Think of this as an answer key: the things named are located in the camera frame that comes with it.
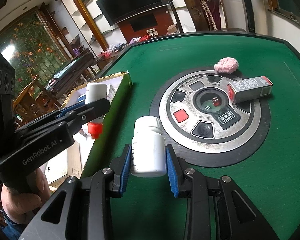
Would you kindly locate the gold-edged cardboard box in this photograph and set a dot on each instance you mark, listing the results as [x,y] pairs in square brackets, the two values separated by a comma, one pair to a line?
[107,130]

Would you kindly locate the wall power socket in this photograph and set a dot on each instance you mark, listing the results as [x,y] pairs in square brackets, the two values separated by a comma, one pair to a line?
[152,32]

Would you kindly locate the standing air conditioner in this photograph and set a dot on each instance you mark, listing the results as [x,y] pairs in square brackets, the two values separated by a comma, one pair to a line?
[246,5]

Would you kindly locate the pink fluffy ball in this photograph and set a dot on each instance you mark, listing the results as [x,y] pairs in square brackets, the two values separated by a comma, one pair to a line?
[226,65]

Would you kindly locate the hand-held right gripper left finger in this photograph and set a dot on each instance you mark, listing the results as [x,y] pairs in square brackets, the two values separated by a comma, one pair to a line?
[125,170]

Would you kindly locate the white pill bottle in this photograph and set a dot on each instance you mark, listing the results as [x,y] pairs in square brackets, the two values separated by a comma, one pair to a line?
[147,145]

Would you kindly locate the wall shelves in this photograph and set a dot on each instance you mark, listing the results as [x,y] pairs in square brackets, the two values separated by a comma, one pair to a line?
[87,17]

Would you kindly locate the red cloth item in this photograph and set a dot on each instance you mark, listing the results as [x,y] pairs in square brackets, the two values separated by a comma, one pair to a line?
[145,38]

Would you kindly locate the person's blue trousers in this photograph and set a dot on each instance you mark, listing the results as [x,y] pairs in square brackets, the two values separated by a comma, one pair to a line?
[13,230]

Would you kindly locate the small cardboard box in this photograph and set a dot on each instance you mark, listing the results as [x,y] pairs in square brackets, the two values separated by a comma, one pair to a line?
[171,29]

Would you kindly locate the dark carved wooden armchair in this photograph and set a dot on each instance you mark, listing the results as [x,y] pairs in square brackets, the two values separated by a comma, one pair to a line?
[180,7]

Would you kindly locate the white paper sheet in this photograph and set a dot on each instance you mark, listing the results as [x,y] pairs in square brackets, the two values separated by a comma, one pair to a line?
[71,161]

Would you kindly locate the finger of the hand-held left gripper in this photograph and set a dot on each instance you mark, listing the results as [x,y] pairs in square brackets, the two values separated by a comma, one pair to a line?
[90,111]
[70,108]

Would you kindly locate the person's left hand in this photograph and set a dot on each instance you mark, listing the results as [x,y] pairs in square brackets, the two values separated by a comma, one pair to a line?
[22,205]

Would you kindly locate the flat screen television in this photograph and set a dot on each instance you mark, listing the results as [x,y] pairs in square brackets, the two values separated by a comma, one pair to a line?
[132,0]

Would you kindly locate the maroon fringed cloth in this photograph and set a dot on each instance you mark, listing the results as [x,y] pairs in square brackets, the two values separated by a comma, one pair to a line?
[207,7]

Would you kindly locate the silver carton red end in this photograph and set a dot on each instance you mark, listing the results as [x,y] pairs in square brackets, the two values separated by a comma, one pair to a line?
[252,90]

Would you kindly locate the light wooden chair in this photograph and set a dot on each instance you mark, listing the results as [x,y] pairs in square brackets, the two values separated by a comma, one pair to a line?
[33,100]

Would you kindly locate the dark mahjong table with tiles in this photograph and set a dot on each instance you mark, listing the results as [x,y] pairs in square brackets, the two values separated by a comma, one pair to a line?
[72,67]

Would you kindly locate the round metal dice panel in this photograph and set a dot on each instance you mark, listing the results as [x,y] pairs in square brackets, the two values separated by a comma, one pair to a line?
[180,97]

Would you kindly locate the red die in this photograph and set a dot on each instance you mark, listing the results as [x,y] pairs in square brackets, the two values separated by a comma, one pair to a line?
[216,102]

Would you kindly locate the white bottle red cap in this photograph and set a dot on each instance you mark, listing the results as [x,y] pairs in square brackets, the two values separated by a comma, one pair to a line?
[96,91]

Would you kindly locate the floral glass door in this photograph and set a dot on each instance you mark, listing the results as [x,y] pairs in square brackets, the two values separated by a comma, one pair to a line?
[27,52]

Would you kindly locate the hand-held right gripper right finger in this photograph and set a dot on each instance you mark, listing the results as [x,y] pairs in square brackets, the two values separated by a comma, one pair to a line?
[172,172]

